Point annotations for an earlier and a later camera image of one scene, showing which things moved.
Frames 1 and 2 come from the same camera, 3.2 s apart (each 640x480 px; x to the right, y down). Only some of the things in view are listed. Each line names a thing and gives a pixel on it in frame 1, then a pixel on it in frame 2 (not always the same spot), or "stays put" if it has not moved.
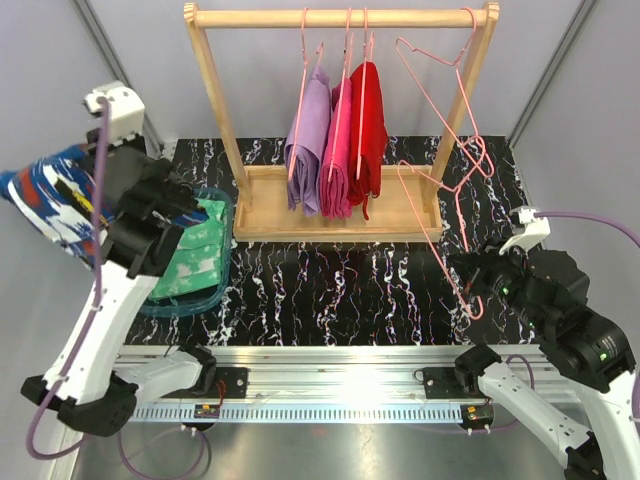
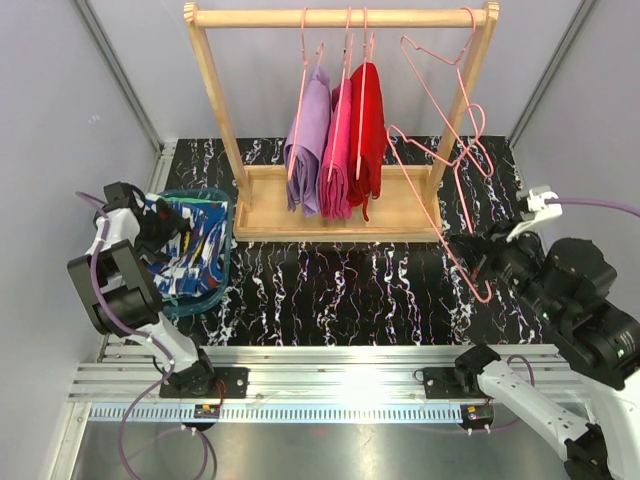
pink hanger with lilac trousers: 308,143 stays put
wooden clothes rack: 409,207 stays put
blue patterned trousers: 56,192 to 195,262
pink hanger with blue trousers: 483,161 to 484,293
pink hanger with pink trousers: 336,166 stays put
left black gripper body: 163,187 to 163,226
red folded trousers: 368,135 stays put
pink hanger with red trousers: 365,131 stays put
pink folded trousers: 335,175 stays put
